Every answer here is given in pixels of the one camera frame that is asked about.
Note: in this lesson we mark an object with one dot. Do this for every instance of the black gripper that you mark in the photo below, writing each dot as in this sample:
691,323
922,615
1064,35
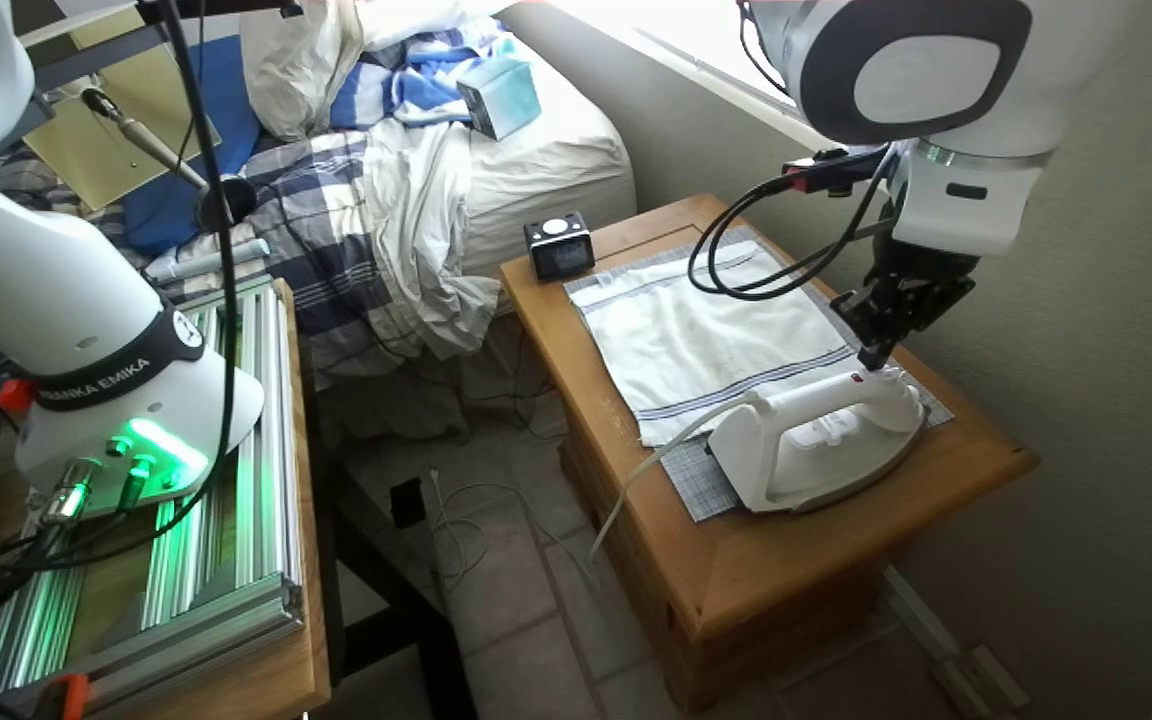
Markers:
916,299

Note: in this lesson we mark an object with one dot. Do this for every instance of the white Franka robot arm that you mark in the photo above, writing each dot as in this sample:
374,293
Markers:
31,266

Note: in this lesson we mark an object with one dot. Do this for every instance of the white clothes iron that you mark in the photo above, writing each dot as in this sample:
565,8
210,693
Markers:
817,444

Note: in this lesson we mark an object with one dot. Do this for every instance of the white striped towel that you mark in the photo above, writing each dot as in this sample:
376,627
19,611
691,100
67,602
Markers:
699,343

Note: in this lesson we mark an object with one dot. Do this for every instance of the wooden nightstand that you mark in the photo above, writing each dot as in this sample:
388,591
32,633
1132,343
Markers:
762,584

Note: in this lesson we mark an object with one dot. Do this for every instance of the small black cube clock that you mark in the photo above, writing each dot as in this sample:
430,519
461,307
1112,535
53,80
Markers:
559,247

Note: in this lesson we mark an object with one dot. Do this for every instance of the white bed mattress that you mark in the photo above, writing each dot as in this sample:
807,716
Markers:
548,160

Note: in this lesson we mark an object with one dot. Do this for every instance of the teal tissue box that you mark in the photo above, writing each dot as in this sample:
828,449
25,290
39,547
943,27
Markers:
500,98

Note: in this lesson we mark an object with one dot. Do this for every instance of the white crumpled sheet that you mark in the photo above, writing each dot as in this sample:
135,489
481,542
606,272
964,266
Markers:
422,242

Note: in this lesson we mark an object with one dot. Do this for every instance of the blue white striped cloth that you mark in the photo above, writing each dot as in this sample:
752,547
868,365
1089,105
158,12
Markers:
399,80

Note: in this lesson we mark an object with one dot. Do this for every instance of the blue plaid blanket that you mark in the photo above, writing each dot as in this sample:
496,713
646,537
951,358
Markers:
310,225

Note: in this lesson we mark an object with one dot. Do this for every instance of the white pillow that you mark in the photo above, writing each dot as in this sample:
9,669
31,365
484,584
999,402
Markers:
297,62

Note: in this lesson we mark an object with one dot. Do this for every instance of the plain blue cloth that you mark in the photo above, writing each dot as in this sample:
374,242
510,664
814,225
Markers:
236,100

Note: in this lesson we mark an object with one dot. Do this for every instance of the black round stand with rod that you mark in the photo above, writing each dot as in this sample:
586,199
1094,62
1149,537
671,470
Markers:
137,132

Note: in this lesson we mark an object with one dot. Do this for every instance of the olive cardboard sheet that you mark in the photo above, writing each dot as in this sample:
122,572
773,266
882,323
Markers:
110,145

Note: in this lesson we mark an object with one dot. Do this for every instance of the red emergency stop knob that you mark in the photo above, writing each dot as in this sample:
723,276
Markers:
13,397

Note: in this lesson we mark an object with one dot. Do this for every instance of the aluminium extrusion base frame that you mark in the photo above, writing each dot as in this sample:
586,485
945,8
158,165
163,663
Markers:
259,441

